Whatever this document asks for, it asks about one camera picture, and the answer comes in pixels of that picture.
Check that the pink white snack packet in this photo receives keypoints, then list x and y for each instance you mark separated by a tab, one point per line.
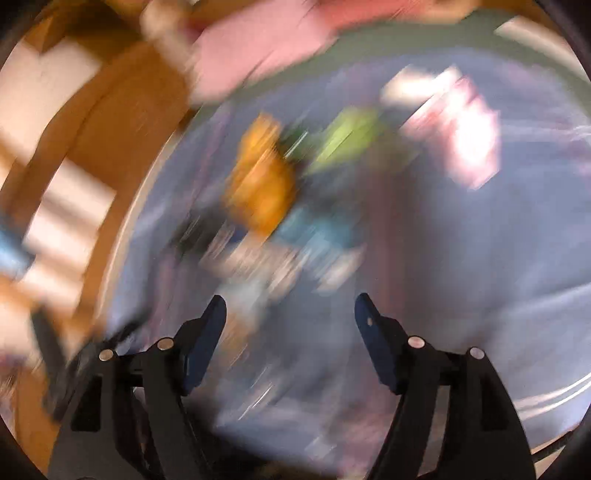
457	124

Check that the teal snack packet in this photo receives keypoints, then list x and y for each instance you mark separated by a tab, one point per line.
318	233

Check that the black flat device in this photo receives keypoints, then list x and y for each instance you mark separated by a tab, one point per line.
53	355

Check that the lime green snack packet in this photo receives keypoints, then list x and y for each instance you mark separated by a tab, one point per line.
346	136

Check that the orange snack packet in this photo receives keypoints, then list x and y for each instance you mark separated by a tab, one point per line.
261	180

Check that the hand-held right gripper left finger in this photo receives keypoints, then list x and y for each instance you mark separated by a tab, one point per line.
207	342

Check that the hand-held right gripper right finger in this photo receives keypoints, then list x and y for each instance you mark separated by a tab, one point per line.
375	342

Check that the blue striped blanket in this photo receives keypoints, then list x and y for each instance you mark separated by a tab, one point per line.
461	258

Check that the wooden bed frame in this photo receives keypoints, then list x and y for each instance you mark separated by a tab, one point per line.
115	138

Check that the pink pillow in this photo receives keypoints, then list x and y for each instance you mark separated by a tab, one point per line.
258	50

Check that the green bedsheet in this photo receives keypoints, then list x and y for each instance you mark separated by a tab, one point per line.
415	41

